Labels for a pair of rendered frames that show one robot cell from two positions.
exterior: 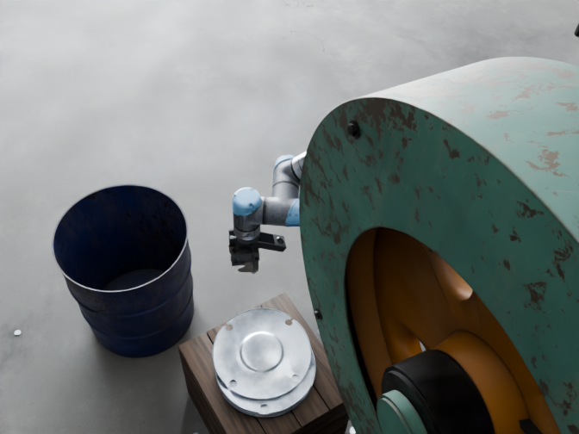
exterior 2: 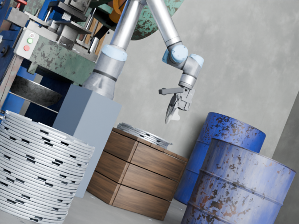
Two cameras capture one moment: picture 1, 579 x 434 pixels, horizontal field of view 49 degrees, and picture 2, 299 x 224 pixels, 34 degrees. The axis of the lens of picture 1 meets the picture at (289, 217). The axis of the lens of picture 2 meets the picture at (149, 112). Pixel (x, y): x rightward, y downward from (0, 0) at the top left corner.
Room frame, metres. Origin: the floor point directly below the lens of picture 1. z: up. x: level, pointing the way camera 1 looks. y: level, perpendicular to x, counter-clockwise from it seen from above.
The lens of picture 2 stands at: (3.40, -0.20, 0.30)
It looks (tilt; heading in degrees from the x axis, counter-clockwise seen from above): 4 degrees up; 175
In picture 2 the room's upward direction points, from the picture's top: 23 degrees clockwise
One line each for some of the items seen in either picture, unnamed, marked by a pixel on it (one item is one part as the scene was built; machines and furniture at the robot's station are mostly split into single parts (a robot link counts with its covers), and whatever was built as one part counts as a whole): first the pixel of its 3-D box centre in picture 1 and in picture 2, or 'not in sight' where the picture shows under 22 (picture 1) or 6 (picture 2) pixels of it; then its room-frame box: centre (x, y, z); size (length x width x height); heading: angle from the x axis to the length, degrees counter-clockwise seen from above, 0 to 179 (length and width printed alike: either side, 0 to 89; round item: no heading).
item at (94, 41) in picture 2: not in sight; (93, 44); (0.56, -0.40, 0.75); 0.03 x 0.03 x 0.10; 27
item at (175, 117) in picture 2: not in sight; (174, 117); (1.09, 0.12, 0.51); 0.06 x 0.03 x 0.09; 102
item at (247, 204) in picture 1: (247, 209); (192, 66); (1.07, 0.11, 0.77); 0.09 x 0.08 x 0.11; 89
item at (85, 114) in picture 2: not in sight; (76, 140); (1.20, -0.26, 0.23); 0.18 x 0.18 x 0.45; 37
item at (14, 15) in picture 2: not in sight; (12, 26); (0.88, -0.79, 0.62); 0.10 x 0.06 x 0.20; 117
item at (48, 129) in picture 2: not in sight; (50, 130); (1.89, -0.32, 0.25); 0.29 x 0.29 x 0.01
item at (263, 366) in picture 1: (261, 351); (147, 134); (0.85, 0.06, 0.39); 0.29 x 0.29 x 0.01
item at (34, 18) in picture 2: not in sight; (34, 16); (0.61, -0.77, 0.76); 0.17 x 0.06 x 0.10; 117
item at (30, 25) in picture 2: not in sight; (54, 42); (0.53, -0.62, 0.68); 0.45 x 0.30 x 0.06; 117
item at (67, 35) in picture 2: not in sight; (68, 36); (0.68, -0.54, 0.72); 0.25 x 0.14 x 0.14; 27
